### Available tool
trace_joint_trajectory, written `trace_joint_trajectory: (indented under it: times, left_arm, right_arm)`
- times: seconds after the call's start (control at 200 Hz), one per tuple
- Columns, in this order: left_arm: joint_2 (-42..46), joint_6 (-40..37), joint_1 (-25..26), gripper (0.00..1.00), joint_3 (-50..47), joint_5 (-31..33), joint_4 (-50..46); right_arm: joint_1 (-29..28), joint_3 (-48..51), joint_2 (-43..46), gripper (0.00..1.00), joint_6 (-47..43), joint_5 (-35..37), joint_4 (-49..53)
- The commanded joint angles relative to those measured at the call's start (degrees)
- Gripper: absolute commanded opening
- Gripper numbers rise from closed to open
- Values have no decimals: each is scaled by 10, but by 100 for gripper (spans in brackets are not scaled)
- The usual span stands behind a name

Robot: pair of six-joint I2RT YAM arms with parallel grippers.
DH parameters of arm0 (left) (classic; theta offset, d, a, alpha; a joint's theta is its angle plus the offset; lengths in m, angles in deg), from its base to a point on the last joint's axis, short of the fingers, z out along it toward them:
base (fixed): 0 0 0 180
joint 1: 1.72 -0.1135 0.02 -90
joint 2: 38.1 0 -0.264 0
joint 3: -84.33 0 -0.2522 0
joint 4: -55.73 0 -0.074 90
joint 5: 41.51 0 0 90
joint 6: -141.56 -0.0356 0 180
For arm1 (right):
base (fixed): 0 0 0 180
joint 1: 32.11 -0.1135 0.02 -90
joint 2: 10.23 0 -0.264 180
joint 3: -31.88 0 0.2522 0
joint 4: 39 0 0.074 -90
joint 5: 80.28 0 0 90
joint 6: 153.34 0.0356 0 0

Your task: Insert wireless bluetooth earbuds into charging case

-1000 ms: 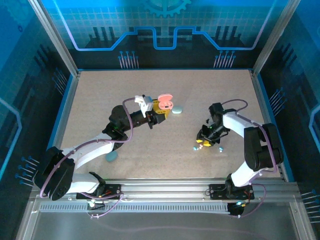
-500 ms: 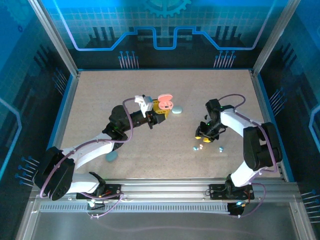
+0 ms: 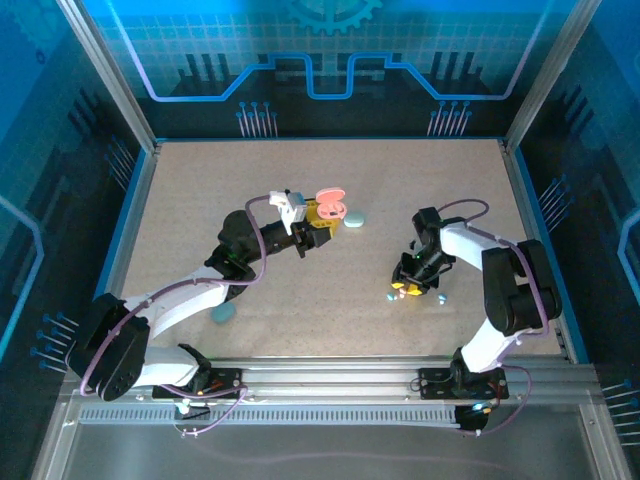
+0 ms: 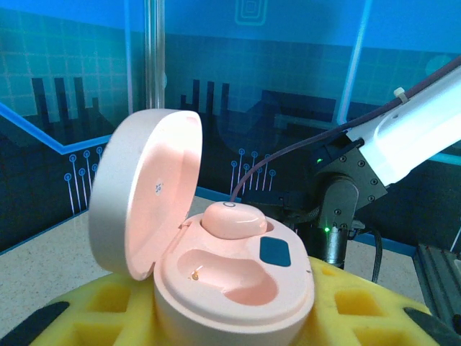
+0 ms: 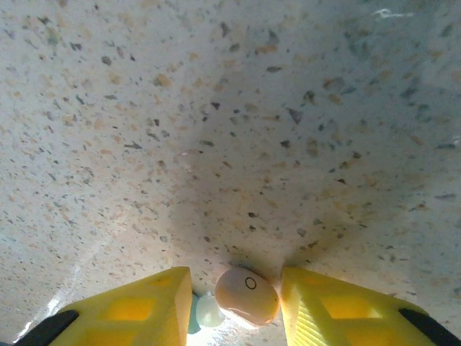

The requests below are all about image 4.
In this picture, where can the small white bead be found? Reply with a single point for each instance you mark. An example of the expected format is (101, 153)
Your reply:
(234, 221)

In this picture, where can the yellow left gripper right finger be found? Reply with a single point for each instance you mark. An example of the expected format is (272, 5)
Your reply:
(360, 313)

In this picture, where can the aluminium frame post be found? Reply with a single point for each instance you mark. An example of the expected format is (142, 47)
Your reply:
(155, 54)

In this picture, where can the pink earbud charging case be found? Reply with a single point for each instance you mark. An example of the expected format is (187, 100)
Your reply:
(230, 317)

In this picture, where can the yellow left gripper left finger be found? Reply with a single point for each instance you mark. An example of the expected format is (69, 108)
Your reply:
(90, 317)

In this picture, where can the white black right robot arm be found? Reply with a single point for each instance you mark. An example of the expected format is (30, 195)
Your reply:
(414, 126)

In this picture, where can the aluminium table side rail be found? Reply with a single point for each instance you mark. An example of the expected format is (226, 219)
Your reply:
(439, 274)

